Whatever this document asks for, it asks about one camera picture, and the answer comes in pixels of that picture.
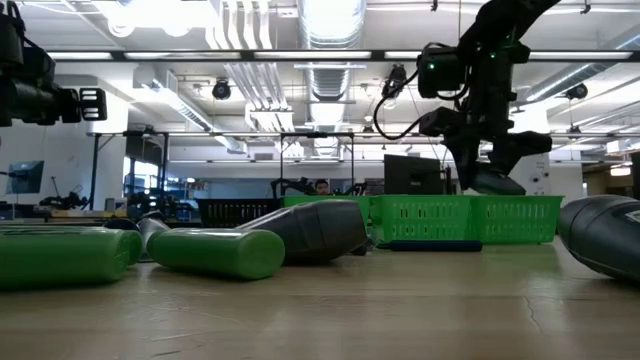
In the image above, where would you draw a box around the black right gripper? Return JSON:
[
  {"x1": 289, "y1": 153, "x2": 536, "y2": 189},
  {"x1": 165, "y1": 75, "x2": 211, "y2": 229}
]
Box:
[{"x1": 418, "y1": 44, "x2": 554, "y2": 192}]

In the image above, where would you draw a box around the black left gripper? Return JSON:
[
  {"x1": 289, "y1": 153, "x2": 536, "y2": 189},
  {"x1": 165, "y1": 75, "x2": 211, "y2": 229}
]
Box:
[{"x1": 0, "y1": 79, "x2": 109, "y2": 127}]

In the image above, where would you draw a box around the dark grey travel bottle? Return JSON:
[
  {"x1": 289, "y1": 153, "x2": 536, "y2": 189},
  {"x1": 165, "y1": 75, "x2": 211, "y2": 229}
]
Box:
[
  {"x1": 462, "y1": 162, "x2": 527, "y2": 197},
  {"x1": 235, "y1": 198, "x2": 370, "y2": 262},
  {"x1": 556, "y1": 194, "x2": 640, "y2": 284},
  {"x1": 135, "y1": 215, "x2": 172, "y2": 262}
]

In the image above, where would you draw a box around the dark blue disposable razor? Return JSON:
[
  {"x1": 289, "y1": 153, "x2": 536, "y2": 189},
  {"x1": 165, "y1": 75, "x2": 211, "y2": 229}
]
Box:
[{"x1": 377, "y1": 239, "x2": 484, "y2": 253}]

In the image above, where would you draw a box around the green travel bottle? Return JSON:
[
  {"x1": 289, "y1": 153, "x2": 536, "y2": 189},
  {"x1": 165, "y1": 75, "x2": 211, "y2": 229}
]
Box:
[
  {"x1": 145, "y1": 227, "x2": 287, "y2": 281},
  {"x1": 124, "y1": 228, "x2": 145, "y2": 266},
  {"x1": 0, "y1": 225, "x2": 132, "y2": 291}
]

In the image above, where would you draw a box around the blue screen monitor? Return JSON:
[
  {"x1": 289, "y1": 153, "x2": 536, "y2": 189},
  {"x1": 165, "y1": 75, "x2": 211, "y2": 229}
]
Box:
[{"x1": 5, "y1": 159, "x2": 46, "y2": 196}]

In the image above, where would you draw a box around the black computer monitor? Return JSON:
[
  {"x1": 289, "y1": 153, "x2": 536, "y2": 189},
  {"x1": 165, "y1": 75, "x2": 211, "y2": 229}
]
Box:
[{"x1": 383, "y1": 153, "x2": 445, "y2": 197}]

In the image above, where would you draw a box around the overhead black light bar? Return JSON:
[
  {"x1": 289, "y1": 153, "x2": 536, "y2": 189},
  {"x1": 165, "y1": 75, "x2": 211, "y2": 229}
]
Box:
[{"x1": 43, "y1": 48, "x2": 640, "y2": 63}]

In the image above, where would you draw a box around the black plastic basket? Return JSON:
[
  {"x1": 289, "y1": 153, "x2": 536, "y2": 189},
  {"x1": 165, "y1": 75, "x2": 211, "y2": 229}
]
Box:
[{"x1": 194, "y1": 197, "x2": 285, "y2": 230}]

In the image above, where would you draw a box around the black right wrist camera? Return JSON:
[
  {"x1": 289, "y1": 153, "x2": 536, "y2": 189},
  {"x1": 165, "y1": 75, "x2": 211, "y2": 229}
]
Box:
[{"x1": 417, "y1": 43, "x2": 469, "y2": 100}]

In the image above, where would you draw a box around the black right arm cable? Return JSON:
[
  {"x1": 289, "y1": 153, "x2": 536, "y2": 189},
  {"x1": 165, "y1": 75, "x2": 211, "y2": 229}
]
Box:
[{"x1": 373, "y1": 67, "x2": 471, "y2": 142}]

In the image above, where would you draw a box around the black hanging camera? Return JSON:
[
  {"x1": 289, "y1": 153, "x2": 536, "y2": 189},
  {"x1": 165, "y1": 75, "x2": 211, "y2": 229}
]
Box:
[{"x1": 380, "y1": 63, "x2": 409, "y2": 100}]

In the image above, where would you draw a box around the black background rig frame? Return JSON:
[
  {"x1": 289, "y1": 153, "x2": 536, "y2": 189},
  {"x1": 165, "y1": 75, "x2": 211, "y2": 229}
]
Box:
[{"x1": 85, "y1": 129, "x2": 357, "y2": 211}]

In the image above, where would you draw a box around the silver ventilation duct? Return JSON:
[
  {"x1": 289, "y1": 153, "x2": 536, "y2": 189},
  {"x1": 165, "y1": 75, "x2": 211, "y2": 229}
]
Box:
[{"x1": 297, "y1": 0, "x2": 370, "y2": 159}]

